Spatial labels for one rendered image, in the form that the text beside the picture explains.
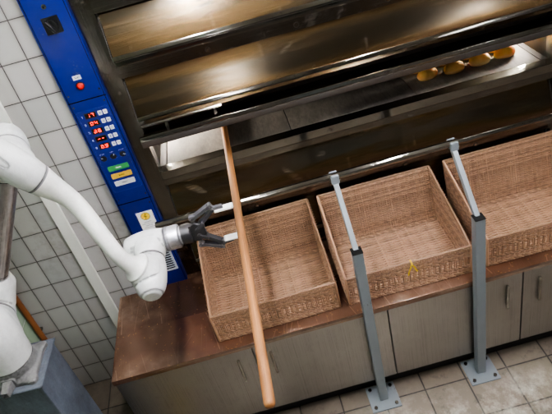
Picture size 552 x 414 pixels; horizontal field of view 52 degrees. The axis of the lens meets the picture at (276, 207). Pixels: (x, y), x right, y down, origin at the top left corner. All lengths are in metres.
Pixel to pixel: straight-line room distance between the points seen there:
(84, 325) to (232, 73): 1.55
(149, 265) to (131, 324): 0.86
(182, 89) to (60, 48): 0.48
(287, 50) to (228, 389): 1.50
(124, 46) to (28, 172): 0.70
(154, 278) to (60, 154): 0.82
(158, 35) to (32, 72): 0.50
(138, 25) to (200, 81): 0.32
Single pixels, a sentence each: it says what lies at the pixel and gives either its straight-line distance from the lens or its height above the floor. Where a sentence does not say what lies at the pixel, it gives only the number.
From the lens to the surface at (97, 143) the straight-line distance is 2.44.
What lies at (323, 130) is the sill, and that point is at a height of 1.17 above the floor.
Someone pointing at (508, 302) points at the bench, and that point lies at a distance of 2.70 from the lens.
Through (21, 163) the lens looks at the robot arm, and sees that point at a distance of 1.83.
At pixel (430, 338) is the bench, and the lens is 2.71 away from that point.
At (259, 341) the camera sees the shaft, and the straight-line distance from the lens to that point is 1.60.
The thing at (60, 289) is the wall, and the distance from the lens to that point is 2.97.
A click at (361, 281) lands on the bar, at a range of 2.24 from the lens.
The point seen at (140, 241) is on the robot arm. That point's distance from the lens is 2.06.
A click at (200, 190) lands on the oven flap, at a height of 1.03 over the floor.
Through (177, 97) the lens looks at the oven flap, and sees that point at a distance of 2.35.
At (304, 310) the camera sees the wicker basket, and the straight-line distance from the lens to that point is 2.44.
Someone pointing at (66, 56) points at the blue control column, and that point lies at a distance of 2.31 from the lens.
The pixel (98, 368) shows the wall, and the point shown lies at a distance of 3.37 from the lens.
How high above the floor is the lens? 2.39
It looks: 36 degrees down
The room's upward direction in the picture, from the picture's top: 16 degrees counter-clockwise
